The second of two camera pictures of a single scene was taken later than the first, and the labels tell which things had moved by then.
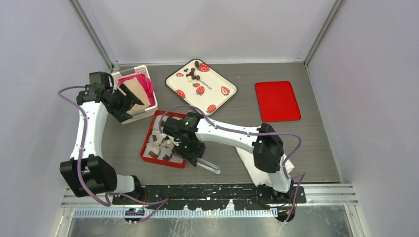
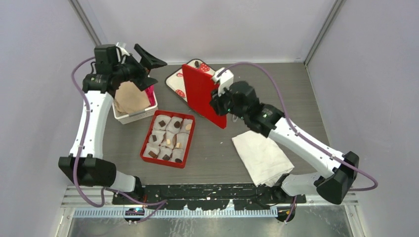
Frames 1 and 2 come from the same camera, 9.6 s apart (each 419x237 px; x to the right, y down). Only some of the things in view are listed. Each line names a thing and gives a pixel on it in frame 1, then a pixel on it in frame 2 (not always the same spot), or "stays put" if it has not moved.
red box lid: [277, 101] to [199, 88]
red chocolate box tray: [158, 147] stays put
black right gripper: [190, 156] to [216, 101]
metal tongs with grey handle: [208, 165] to [234, 120]
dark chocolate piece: [162, 123] stays put
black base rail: [213, 196] stays put
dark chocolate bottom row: [166, 157] stays put
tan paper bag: [135, 87] stays put
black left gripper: [128, 100] to [149, 61]
